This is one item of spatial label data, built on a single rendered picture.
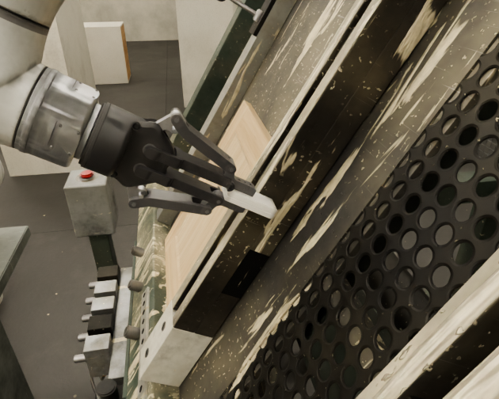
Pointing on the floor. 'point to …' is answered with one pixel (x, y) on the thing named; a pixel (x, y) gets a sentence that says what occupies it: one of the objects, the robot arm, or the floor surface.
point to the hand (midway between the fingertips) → (249, 199)
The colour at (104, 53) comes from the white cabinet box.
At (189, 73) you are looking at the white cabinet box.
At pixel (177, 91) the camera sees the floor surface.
